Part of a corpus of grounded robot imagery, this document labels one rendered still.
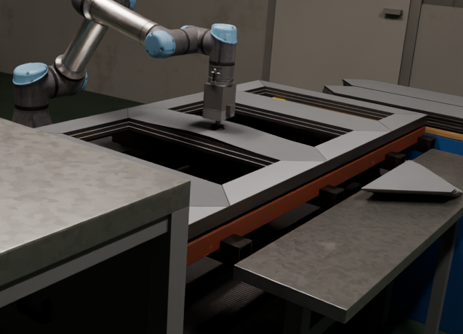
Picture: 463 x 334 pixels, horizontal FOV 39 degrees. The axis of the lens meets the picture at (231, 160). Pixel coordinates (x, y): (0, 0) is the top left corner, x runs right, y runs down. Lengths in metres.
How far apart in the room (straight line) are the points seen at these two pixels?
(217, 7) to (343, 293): 4.16
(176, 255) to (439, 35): 3.80
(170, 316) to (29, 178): 0.30
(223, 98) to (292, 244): 0.57
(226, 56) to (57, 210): 1.10
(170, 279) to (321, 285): 0.43
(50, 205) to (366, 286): 0.72
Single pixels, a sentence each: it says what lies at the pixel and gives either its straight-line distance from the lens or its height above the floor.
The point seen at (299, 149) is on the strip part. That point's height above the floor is 0.85.
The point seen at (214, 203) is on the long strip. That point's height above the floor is 0.85.
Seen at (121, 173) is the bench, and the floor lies 1.05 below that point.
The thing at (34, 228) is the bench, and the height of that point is 1.05.
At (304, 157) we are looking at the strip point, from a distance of 1.76.
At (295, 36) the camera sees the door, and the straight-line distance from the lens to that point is 4.92.
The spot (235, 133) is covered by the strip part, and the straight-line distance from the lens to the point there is 1.90.
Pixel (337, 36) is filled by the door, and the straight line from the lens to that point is 4.79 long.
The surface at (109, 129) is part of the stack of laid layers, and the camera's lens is 1.98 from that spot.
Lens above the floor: 1.38
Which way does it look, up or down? 18 degrees down
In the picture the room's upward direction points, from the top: 4 degrees clockwise
